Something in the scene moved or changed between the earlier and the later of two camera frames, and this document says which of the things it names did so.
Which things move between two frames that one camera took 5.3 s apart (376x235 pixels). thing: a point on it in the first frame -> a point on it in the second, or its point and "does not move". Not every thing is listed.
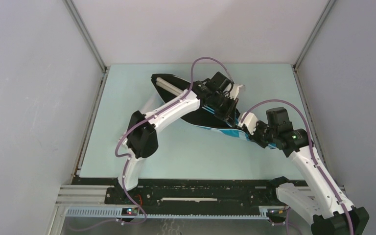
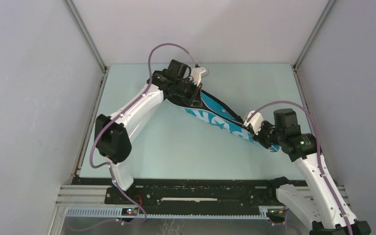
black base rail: x=195 y=193 does not move
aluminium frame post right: x=297 y=62 does not move
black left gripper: x=228 y=113 -> x=194 y=99
